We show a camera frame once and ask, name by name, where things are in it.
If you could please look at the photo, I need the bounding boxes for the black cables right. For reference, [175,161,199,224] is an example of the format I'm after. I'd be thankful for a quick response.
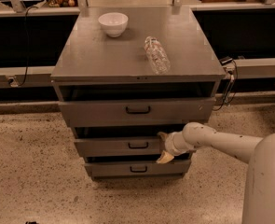
[213,59,239,112]

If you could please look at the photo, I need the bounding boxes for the wall power outlet left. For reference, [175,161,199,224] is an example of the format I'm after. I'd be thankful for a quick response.
[7,77,20,88]

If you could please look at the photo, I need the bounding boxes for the grey drawer cabinet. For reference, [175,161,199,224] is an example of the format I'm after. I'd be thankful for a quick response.
[50,5,227,181]

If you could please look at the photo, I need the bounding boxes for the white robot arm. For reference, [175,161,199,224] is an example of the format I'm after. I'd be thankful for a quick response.
[158,122,275,224]

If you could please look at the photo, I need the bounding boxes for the black power adapter right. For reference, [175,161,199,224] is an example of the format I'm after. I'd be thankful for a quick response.
[219,56,233,65]

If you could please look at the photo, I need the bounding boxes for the white ceramic bowl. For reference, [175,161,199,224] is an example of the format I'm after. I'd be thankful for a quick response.
[98,12,129,37]

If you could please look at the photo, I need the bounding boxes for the clear plastic water bottle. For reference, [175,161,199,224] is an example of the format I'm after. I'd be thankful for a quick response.
[144,36,171,75]

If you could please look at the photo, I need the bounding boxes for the black cable left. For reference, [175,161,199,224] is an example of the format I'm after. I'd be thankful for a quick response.
[17,5,40,88]

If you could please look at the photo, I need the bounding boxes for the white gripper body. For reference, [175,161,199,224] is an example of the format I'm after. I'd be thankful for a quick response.
[165,132,186,156]

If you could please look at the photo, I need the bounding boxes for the grey top drawer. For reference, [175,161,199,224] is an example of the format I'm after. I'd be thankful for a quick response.
[59,98,215,127]

